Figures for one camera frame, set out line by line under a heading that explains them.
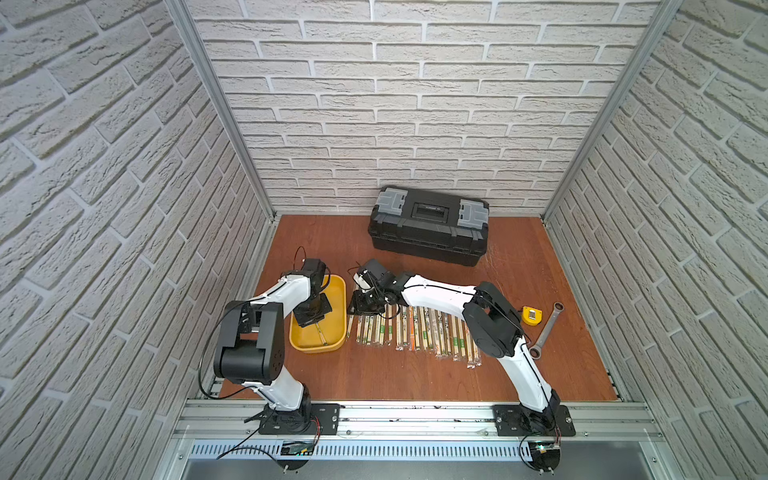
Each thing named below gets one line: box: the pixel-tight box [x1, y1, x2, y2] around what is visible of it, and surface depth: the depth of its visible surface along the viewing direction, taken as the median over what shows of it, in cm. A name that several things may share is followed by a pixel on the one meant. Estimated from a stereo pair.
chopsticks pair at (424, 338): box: [418, 306, 431, 351], surface depth 89 cm
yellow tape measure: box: [522, 306, 543, 327], surface depth 93 cm
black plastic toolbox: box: [368, 186, 490, 267], surface depth 99 cm
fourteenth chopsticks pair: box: [356, 315, 367, 344], surface depth 91 cm
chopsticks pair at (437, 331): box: [431, 309, 443, 356], surface depth 89 cm
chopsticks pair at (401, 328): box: [395, 305, 408, 351], surface depth 91 cm
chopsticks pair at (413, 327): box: [407, 305, 419, 352], surface depth 91 cm
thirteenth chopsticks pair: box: [365, 315, 374, 345], surface depth 91 cm
